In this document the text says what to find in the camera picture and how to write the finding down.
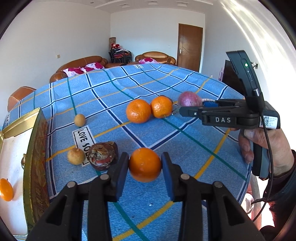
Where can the dark mangosteen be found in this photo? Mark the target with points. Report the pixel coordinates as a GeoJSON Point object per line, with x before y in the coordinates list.
{"type": "Point", "coordinates": [102, 155]}

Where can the purple red onion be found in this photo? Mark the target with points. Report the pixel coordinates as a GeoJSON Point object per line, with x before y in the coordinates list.
{"type": "Point", "coordinates": [189, 98]}

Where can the brown leather armchair left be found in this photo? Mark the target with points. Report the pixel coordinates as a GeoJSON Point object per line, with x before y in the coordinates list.
{"type": "Point", "coordinates": [18, 95]}

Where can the person's right hand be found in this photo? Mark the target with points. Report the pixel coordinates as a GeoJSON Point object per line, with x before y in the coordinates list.
{"type": "Point", "coordinates": [283, 158]}

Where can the pink floral pillow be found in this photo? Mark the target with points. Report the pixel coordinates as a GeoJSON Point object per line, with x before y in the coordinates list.
{"type": "Point", "coordinates": [92, 66]}
{"type": "Point", "coordinates": [70, 72]}

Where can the small tan longan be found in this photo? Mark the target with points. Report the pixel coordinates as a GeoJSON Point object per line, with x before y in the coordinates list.
{"type": "Point", "coordinates": [76, 156]}
{"type": "Point", "coordinates": [79, 120]}

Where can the brown leather armchair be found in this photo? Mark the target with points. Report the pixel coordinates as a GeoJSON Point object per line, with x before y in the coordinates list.
{"type": "Point", "coordinates": [158, 56]}
{"type": "Point", "coordinates": [18, 95]}

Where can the pink floral pillow armchair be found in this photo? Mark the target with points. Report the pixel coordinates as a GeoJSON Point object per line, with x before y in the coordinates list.
{"type": "Point", "coordinates": [147, 61]}

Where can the gold metal tin box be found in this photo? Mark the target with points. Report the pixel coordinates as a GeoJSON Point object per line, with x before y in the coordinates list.
{"type": "Point", "coordinates": [23, 164]}

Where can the orange fruit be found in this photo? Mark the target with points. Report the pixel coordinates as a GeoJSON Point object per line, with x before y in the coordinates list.
{"type": "Point", "coordinates": [138, 111]}
{"type": "Point", "coordinates": [6, 190]}
{"type": "Point", "coordinates": [162, 107]}
{"type": "Point", "coordinates": [144, 165]}

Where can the black television screen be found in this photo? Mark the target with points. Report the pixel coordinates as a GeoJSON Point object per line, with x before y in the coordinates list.
{"type": "Point", "coordinates": [230, 78]}

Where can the stacked dark chairs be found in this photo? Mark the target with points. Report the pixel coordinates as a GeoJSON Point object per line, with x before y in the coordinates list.
{"type": "Point", "coordinates": [119, 55]}

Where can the brown wooden door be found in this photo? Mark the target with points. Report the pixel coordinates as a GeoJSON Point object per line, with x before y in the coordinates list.
{"type": "Point", "coordinates": [189, 47]}

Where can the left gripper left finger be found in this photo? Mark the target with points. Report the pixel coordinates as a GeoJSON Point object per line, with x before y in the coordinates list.
{"type": "Point", "coordinates": [117, 175]}

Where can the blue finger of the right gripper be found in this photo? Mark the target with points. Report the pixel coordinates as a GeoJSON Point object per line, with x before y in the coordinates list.
{"type": "Point", "coordinates": [228, 103]}
{"type": "Point", "coordinates": [193, 111]}

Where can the pink floral pillow left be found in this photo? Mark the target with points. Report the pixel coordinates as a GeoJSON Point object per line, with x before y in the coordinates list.
{"type": "Point", "coordinates": [70, 72]}

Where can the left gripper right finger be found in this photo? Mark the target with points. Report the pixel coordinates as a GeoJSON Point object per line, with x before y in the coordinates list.
{"type": "Point", "coordinates": [172, 173]}

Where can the orange fruit front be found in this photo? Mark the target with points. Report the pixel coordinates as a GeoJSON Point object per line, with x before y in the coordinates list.
{"type": "Point", "coordinates": [6, 190]}

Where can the brown leather armchair right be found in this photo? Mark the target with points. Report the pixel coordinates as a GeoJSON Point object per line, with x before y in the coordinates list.
{"type": "Point", "coordinates": [158, 56]}

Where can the pink floral pillow right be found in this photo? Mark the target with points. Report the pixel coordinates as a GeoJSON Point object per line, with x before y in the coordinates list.
{"type": "Point", "coordinates": [92, 66]}

